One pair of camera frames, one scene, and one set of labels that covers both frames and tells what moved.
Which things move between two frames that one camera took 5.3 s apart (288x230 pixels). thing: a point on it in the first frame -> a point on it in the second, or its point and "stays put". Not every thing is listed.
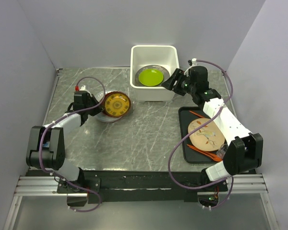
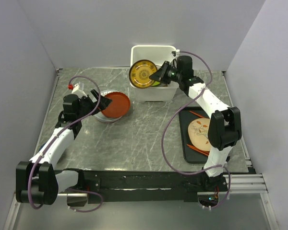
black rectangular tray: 190,155 stays put
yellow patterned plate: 116,104 -> 139,73
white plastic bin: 164,55 stays put
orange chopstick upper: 197,114 stays put
